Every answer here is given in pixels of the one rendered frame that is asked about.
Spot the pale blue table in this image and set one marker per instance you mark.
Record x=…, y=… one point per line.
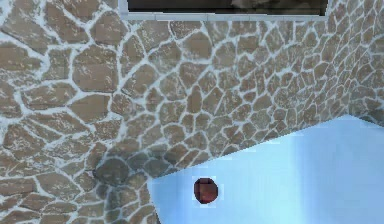
x=283, y=176

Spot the grey framed window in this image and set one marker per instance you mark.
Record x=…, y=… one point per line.
x=223, y=6

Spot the red apple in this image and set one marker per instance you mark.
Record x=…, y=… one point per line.
x=205, y=190

